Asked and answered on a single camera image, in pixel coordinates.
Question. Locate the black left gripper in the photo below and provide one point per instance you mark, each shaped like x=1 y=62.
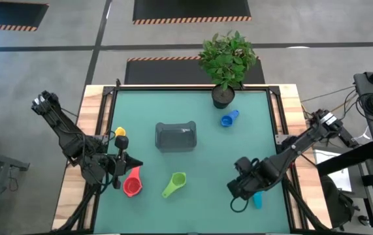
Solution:
x=121 y=142

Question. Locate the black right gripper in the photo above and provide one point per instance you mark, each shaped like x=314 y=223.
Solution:
x=245 y=182

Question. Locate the teal plastic measuring cup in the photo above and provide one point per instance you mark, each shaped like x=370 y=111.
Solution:
x=258 y=200

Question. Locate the red plastic measuring cup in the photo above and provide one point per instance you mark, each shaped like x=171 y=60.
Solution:
x=132 y=186

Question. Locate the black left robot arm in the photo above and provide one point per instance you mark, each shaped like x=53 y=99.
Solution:
x=65 y=134

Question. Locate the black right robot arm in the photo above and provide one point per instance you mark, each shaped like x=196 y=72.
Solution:
x=303 y=143

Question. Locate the yellow plastic measuring cup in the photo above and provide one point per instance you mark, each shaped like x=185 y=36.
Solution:
x=120 y=131

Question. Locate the green plastic measuring cup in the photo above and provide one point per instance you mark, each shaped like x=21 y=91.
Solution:
x=178 y=179

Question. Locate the grey plastic basket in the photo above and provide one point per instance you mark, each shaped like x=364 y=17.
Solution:
x=175 y=137

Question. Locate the blue plastic measuring cup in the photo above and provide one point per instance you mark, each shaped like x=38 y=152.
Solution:
x=227 y=121

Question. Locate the black plant pot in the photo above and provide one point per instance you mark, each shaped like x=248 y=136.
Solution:
x=222 y=98

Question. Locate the black bag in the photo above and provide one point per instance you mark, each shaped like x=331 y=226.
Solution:
x=336 y=205

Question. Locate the white paper sheet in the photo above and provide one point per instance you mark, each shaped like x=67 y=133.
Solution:
x=339 y=178

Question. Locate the black hazard-striped floor mat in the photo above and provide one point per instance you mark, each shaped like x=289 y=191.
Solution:
x=189 y=9
x=6 y=13
x=163 y=72

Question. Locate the black metal beam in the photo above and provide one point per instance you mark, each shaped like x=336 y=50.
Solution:
x=346 y=160

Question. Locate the green leafy small tree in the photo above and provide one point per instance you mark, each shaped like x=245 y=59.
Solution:
x=227 y=62

